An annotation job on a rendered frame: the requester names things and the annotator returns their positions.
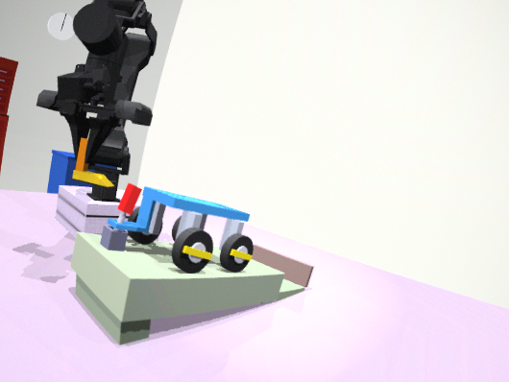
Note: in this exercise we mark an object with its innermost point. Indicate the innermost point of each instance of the small blue trolley with black wheels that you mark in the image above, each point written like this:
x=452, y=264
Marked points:
x=193, y=246

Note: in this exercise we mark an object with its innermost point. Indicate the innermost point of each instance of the red-headed pin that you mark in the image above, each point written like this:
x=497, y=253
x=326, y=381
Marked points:
x=127, y=203

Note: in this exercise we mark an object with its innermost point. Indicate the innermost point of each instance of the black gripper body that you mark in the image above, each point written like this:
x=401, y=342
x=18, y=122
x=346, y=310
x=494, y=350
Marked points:
x=111, y=110

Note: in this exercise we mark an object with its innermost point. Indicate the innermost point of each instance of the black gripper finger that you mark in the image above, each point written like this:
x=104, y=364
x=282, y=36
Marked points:
x=100, y=129
x=79, y=127

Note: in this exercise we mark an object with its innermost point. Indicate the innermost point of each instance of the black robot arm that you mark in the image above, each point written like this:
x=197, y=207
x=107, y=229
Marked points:
x=101, y=26

